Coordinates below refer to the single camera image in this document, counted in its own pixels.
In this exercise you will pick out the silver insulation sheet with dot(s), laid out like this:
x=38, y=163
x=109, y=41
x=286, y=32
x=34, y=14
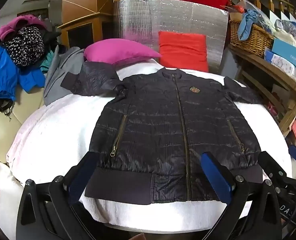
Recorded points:
x=148, y=17

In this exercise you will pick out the magenta garment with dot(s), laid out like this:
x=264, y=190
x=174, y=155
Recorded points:
x=15, y=25

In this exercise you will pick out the cream sofa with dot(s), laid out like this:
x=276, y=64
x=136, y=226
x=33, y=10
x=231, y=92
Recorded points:
x=20, y=112

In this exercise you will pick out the blue jacket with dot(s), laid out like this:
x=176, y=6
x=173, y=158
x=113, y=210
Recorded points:
x=3, y=70

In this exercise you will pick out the person's left hand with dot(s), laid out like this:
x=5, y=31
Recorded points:
x=138, y=237

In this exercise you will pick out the white printed box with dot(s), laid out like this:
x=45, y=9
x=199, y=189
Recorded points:
x=282, y=65

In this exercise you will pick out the light blue cloth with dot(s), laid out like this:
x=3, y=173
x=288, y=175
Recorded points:
x=247, y=23

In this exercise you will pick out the wooden shelf table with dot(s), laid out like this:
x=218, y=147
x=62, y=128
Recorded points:
x=275, y=72

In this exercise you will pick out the white cushion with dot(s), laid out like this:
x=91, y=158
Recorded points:
x=3, y=192

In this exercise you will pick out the black quilted jacket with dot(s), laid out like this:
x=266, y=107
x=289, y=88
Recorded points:
x=158, y=135

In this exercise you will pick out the grey garment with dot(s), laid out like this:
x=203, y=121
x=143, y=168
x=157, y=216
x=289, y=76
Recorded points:
x=58, y=80

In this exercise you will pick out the white blanket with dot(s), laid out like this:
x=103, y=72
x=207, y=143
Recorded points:
x=55, y=140

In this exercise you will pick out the teal garment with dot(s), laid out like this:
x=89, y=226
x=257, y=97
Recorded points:
x=48, y=60

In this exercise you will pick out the wooden cabinet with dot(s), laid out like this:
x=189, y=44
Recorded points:
x=83, y=7

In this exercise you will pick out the red pillow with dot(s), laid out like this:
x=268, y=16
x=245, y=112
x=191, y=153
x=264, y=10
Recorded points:
x=183, y=51

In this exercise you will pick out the pink pillow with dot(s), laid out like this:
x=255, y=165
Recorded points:
x=118, y=51

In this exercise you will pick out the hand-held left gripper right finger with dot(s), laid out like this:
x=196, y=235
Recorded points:
x=216, y=177

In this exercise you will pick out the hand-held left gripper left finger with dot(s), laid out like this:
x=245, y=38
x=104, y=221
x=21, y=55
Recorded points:
x=84, y=177

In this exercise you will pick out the wicker basket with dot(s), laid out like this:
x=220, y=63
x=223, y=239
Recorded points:
x=252, y=38

